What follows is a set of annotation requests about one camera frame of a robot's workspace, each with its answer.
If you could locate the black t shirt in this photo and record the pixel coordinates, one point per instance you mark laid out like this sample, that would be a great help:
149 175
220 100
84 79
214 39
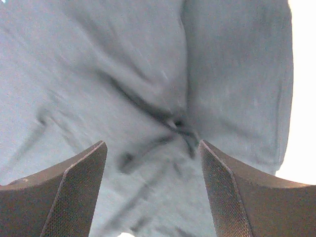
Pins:
151 78

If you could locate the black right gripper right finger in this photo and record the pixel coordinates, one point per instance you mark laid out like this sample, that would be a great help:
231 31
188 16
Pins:
246 202

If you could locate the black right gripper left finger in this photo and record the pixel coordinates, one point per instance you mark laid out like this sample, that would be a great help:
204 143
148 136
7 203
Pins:
56 202

